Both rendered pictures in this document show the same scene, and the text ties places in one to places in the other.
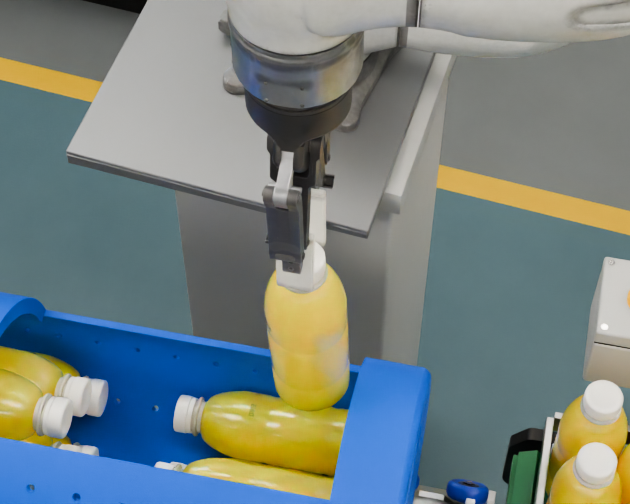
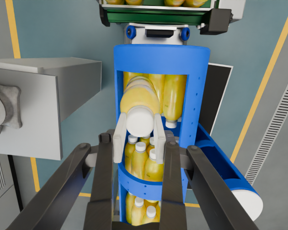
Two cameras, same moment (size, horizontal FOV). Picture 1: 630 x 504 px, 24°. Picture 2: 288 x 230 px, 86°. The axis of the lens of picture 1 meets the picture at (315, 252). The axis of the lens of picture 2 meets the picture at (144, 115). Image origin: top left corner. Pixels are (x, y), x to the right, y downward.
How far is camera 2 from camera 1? 1.02 m
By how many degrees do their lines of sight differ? 37
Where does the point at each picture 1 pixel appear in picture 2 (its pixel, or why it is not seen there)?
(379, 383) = (137, 63)
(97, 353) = not seen: hidden behind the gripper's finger
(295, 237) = (220, 181)
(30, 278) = (71, 129)
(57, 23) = not seen: hidden behind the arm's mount
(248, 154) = (41, 116)
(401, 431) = (162, 50)
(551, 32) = not seen: outside the picture
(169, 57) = (17, 143)
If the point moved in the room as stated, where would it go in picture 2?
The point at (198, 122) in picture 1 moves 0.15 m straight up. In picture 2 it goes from (36, 131) to (7, 152)
